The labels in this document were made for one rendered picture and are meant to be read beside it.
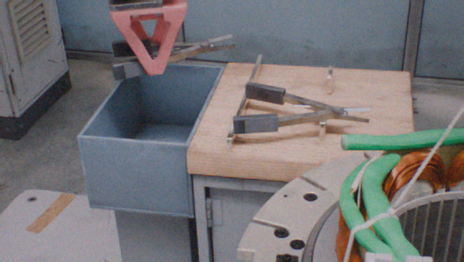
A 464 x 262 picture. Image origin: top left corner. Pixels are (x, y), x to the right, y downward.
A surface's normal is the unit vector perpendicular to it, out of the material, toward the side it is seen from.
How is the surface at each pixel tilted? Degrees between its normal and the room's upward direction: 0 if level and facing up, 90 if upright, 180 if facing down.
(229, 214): 90
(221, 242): 90
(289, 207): 0
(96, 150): 90
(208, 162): 90
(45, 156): 0
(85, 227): 0
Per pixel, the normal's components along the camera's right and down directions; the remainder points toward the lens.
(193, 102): -0.19, 0.51
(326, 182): -0.04, -0.85
